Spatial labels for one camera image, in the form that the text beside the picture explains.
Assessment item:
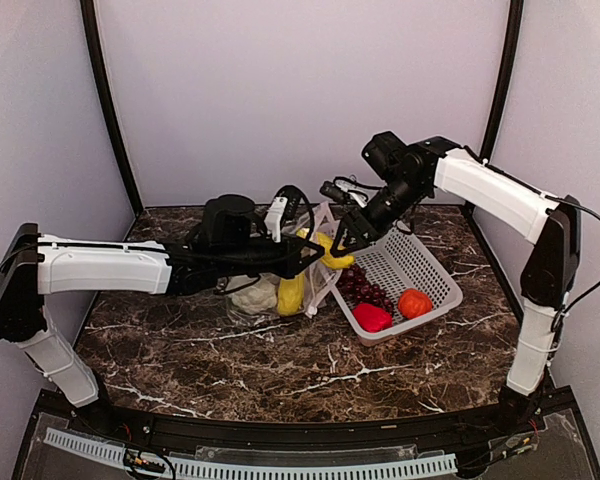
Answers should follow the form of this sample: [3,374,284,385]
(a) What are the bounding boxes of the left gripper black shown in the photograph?
[216,231,325,279]

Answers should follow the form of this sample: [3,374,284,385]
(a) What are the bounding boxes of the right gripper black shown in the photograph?
[331,174,429,255]

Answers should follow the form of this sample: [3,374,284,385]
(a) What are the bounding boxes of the yellow toy corn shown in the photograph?
[296,228,356,271]

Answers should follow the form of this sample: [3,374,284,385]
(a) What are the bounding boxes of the white toy cauliflower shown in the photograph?
[229,279,277,315]

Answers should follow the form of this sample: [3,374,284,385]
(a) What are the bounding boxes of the clear zip top bag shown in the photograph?
[224,202,344,326]

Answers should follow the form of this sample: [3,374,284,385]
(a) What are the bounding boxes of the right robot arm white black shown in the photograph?
[330,131,587,434]

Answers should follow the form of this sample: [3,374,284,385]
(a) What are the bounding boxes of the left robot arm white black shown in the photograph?
[0,186,325,436]

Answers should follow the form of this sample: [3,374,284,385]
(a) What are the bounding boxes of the dark red toy grapes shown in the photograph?
[336,264,395,314]

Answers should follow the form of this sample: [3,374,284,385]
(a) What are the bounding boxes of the white plastic mesh basket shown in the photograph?
[332,223,463,346]

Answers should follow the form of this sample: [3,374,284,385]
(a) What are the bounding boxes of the red toy bell pepper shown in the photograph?
[352,303,393,333]

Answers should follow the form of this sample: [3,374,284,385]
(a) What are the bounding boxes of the orange toy pumpkin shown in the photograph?
[398,289,433,320]

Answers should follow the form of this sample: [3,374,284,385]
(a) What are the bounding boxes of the small circuit board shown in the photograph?
[123,449,166,474]

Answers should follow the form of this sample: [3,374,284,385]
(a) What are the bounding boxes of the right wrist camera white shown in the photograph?
[320,177,369,207]

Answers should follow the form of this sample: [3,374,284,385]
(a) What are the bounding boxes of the black front rail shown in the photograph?
[64,399,576,454]

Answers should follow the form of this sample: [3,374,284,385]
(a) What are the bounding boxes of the white slotted cable duct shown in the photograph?
[43,427,458,480]

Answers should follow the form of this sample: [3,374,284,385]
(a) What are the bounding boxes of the right black frame post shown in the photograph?
[480,0,525,159]

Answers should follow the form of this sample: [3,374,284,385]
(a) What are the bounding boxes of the black frame post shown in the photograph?
[79,0,144,217]
[480,0,525,159]

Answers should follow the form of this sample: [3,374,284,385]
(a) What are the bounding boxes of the left black frame post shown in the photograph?
[79,0,144,217]

